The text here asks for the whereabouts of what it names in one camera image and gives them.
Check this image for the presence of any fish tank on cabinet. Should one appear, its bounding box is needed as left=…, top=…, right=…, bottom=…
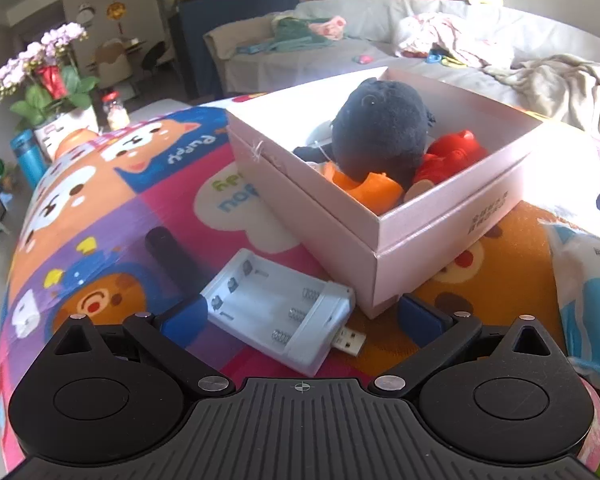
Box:
left=158, top=0, right=299, bottom=99

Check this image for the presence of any orange bowl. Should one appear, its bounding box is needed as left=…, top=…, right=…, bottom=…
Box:
left=54, top=128, right=99, bottom=160

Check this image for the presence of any colourful cartoon play mat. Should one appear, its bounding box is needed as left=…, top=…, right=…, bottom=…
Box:
left=0, top=101, right=588, bottom=479

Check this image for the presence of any beige blanket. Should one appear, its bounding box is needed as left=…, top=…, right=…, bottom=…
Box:
left=483, top=54, right=600, bottom=134

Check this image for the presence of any blue water bottle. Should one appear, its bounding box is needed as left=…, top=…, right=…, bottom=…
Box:
left=10, top=129, right=47, bottom=190

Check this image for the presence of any grey sofa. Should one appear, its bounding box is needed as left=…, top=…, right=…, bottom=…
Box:
left=226, top=0, right=600, bottom=112

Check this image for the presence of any red daruma doll toy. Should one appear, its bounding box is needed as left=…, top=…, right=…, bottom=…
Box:
left=404, top=130, right=488, bottom=203

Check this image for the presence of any pink cardboard box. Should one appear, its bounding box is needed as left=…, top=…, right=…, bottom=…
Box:
left=227, top=66, right=550, bottom=318

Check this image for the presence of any white battery charger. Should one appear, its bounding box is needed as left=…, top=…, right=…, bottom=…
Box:
left=202, top=249, right=366, bottom=377

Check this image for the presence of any black cylinder handle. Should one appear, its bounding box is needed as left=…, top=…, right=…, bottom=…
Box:
left=145, top=226, right=212, bottom=298

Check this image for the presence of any green cloth on sofa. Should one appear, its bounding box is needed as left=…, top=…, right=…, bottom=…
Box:
left=235, top=15, right=347, bottom=55

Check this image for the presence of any black plush toy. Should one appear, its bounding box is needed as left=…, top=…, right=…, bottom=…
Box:
left=294, top=78, right=436, bottom=190

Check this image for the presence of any orange pumpkin toy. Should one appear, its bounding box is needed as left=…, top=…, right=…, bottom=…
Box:
left=318, top=162, right=404, bottom=216

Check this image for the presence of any red lid candy jar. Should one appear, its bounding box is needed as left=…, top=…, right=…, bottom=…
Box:
left=102, top=91, right=131, bottom=131

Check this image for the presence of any pink orchid flower pot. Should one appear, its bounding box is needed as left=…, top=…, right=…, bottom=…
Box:
left=0, top=22, right=98, bottom=159

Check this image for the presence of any dining chair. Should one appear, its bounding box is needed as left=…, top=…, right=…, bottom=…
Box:
left=94, top=39, right=133, bottom=90

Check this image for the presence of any blue white mask package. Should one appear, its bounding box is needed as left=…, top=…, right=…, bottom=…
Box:
left=541, top=221, right=600, bottom=389

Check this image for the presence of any small pink toy on sofa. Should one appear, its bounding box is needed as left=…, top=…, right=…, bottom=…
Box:
left=353, top=54, right=374, bottom=65

